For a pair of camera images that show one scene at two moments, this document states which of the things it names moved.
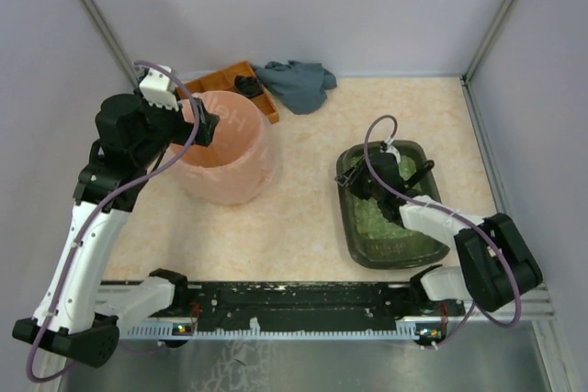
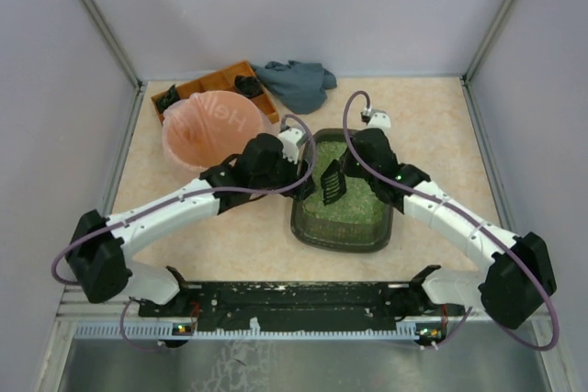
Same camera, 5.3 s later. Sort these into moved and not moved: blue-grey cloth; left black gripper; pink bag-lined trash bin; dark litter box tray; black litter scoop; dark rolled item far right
Moved: black litter scoop; dark litter box tray; left black gripper
Not moved: dark rolled item far right; pink bag-lined trash bin; blue-grey cloth
